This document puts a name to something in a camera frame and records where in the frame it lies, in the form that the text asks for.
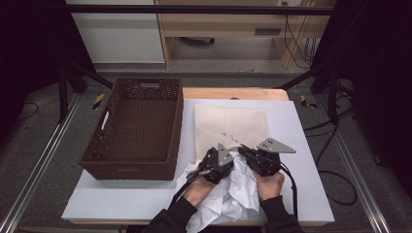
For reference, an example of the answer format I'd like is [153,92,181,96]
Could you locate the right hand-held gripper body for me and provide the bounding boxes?
[247,137,297,177]

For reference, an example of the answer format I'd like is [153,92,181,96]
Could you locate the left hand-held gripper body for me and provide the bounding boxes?
[195,142,235,185]

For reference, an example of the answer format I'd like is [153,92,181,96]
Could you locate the cream mesh laundry bag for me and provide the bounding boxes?
[193,103,269,159]

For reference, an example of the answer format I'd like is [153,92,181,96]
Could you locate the white shirt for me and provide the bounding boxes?
[174,151,261,233]

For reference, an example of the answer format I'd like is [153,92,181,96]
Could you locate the brown woven basket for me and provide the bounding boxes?
[78,77,185,182]

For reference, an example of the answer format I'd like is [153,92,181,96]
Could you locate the person's right hand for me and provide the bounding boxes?
[253,171,286,202]

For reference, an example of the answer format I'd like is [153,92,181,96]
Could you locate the person's left hand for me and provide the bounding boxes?
[183,177,217,208]

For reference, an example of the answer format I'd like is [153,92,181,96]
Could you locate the yellow black floor tape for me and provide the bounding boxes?
[299,94,319,110]
[91,92,106,111]

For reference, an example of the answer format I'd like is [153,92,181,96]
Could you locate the black metal stand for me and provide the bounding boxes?
[57,61,115,124]
[275,61,341,125]

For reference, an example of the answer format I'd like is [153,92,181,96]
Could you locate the light wooden desk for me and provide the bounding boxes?
[154,0,338,70]

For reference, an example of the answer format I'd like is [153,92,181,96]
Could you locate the dark curtain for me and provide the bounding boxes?
[0,0,95,144]
[312,0,412,188]

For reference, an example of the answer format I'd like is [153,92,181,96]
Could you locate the pale grey table board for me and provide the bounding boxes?
[61,98,335,224]

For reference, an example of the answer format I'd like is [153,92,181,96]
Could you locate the white cabinet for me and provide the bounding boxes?
[64,0,166,65]

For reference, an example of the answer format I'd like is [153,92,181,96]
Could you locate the left hand-held gripper cable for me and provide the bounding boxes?
[169,168,212,208]

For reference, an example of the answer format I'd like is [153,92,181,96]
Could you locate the hand-held gripper cable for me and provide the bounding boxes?
[169,168,212,208]
[279,163,299,221]

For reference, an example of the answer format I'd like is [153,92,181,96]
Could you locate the right hand-held gripper cable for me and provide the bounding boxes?
[279,163,299,221]

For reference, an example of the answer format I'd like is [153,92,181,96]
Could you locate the straight black floor cables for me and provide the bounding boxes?
[303,81,356,139]

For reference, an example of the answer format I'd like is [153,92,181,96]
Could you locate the looped black floor cable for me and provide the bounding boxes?
[315,122,359,207]

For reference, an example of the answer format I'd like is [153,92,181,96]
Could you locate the hanging black cables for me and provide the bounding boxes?
[283,14,322,70]

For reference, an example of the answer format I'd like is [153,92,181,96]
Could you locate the aluminium floor rail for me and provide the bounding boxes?
[0,93,82,233]
[315,95,392,233]

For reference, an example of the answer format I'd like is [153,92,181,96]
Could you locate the white wall socket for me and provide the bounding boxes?
[276,0,302,8]

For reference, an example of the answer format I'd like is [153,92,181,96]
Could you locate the black horizontal frame bar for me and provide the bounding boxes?
[62,4,336,16]

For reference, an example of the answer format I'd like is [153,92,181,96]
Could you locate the thin black floor cable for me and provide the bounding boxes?
[17,101,40,122]

